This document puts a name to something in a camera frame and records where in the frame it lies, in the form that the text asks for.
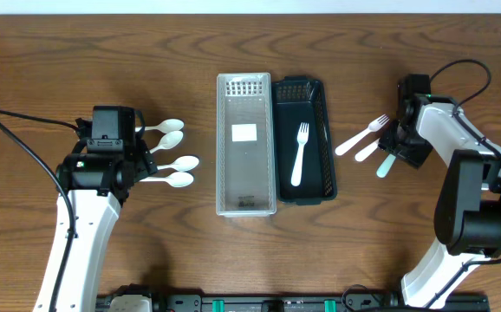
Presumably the pale green plastic fork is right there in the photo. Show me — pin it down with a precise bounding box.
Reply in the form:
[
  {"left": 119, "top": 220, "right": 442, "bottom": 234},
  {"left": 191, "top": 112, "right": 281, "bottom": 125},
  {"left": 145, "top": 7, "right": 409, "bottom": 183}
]
[{"left": 376, "top": 154, "right": 396, "bottom": 179}]

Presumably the white plastic spoon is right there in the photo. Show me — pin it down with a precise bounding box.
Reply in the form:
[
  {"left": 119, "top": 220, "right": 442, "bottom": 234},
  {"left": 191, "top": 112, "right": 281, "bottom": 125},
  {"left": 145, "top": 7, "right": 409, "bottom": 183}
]
[
  {"left": 355, "top": 139, "right": 380, "bottom": 162},
  {"left": 150, "top": 130, "right": 184, "bottom": 153},
  {"left": 145, "top": 119, "right": 185, "bottom": 133},
  {"left": 157, "top": 155, "right": 199, "bottom": 172},
  {"left": 141, "top": 172, "right": 194, "bottom": 188}
]

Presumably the white plastic fork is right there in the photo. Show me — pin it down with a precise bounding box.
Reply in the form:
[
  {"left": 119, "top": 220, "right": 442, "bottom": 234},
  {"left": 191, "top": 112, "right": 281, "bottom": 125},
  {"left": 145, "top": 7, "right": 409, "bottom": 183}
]
[
  {"left": 335, "top": 114, "right": 390, "bottom": 156},
  {"left": 290, "top": 122, "right": 309, "bottom": 186}
]

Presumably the black plastic basket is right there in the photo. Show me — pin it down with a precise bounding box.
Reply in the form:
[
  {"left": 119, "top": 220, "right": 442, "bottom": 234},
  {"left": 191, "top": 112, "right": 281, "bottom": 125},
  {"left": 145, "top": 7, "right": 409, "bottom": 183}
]
[{"left": 271, "top": 76, "right": 337, "bottom": 205}]

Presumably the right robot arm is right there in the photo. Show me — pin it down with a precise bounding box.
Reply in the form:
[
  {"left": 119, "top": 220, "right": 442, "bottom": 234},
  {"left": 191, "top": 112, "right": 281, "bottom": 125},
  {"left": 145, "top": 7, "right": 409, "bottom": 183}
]
[{"left": 381, "top": 93, "right": 501, "bottom": 309}]

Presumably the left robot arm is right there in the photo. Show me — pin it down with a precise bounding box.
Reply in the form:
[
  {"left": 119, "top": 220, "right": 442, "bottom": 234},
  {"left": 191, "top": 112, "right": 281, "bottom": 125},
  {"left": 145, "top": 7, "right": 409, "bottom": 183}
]
[{"left": 34, "top": 106, "right": 157, "bottom": 311}]

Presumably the white label sticker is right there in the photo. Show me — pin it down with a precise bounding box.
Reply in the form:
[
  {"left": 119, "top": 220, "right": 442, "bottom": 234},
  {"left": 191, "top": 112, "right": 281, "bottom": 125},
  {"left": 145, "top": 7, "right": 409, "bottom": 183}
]
[{"left": 231, "top": 124, "right": 257, "bottom": 142}]

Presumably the clear plastic basket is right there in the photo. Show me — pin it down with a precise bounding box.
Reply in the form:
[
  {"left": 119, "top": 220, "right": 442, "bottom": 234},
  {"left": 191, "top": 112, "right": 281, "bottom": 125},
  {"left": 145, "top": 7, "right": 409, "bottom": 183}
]
[{"left": 216, "top": 72, "right": 277, "bottom": 218}]

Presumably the right black cable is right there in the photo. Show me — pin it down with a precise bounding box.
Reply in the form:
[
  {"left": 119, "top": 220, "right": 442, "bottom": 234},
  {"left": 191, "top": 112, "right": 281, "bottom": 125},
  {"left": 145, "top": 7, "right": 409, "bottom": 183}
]
[{"left": 423, "top": 58, "right": 501, "bottom": 304}]

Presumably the black cable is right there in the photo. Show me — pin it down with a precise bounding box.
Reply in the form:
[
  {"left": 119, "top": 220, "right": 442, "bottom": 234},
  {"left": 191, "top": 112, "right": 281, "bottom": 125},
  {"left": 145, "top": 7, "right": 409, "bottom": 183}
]
[
  {"left": 0, "top": 105, "right": 91, "bottom": 312},
  {"left": 423, "top": 58, "right": 501, "bottom": 304}
]

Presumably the black mounting rail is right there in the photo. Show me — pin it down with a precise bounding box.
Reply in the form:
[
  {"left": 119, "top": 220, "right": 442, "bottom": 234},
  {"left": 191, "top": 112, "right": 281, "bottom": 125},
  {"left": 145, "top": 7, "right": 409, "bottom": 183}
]
[{"left": 95, "top": 283, "right": 491, "bottom": 312}]

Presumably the left black cable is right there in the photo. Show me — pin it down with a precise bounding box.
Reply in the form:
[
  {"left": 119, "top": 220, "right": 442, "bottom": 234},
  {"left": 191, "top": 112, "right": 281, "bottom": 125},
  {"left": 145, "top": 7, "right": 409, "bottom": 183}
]
[{"left": 0, "top": 105, "right": 91, "bottom": 312}]

